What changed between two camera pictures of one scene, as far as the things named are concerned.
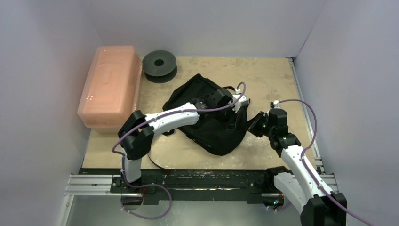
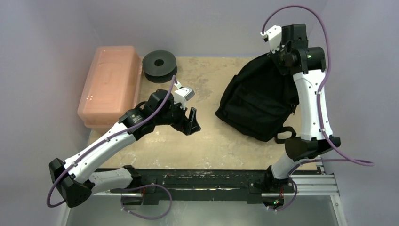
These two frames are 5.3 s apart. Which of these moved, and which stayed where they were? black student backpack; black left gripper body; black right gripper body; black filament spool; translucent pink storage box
Moved: black left gripper body; black right gripper body; black student backpack
Stayed: black filament spool; translucent pink storage box
